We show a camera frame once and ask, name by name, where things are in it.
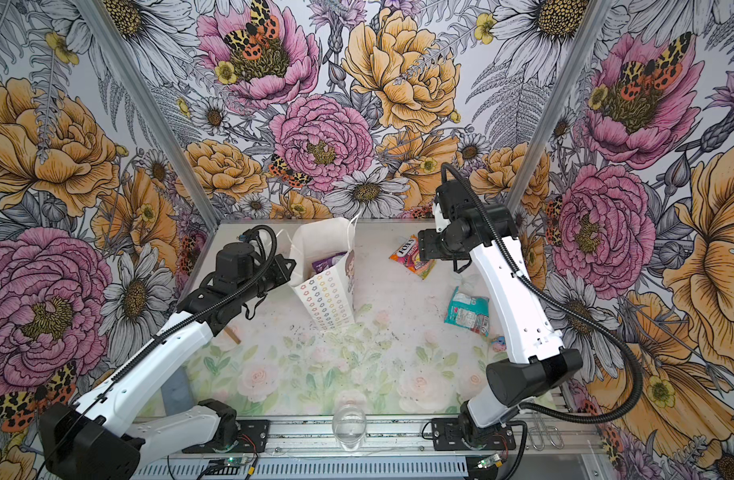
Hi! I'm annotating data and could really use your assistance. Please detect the clear plastic cup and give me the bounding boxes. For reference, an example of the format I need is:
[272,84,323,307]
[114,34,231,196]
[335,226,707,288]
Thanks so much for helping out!
[332,403,367,451]

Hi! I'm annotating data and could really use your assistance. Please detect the metal tongs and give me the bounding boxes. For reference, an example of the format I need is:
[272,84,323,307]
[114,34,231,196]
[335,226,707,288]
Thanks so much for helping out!
[527,412,565,451]

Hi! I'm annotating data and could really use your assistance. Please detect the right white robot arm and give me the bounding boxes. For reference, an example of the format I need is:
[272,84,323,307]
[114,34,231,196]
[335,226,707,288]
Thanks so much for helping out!
[419,180,583,445]

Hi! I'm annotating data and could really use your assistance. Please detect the teal snack packet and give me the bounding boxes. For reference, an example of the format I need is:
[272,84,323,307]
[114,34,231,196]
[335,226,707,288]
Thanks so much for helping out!
[444,287,490,337]

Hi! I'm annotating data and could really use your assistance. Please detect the red Fox's candy packet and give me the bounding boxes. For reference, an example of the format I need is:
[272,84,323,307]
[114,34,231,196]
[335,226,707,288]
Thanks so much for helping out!
[390,235,436,280]

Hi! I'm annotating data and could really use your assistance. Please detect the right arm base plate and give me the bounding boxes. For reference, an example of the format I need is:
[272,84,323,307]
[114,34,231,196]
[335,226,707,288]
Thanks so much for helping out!
[424,417,517,451]

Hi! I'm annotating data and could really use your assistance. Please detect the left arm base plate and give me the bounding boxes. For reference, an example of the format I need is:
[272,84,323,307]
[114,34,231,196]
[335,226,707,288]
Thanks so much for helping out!
[183,419,271,454]

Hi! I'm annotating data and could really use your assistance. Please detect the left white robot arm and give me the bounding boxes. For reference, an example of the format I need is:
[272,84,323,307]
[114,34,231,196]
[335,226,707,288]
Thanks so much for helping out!
[39,239,296,479]

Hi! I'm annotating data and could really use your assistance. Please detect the right black corrugated cable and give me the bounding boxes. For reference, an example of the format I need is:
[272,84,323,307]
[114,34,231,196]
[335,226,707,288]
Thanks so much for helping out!
[441,161,644,426]

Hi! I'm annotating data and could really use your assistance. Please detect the aluminium front rail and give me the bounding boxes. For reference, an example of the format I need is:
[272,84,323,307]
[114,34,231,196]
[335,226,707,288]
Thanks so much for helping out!
[104,407,601,464]

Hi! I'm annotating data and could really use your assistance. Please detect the small blue pink toy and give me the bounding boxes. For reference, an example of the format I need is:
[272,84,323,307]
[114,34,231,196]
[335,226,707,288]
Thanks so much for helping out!
[490,336,507,352]

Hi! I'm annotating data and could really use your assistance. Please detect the left black cable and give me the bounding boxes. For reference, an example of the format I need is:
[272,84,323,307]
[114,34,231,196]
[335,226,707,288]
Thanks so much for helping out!
[108,224,279,385]

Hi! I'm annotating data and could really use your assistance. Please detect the purple snack packet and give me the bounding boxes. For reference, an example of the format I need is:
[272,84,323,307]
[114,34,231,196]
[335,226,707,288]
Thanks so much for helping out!
[312,252,347,274]

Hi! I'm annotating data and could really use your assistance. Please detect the wooden block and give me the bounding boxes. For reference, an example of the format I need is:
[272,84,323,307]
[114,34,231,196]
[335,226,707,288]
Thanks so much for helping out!
[225,327,241,345]

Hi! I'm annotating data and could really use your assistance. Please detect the white paper bag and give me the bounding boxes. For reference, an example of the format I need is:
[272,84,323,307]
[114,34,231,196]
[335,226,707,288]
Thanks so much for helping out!
[289,217,358,331]

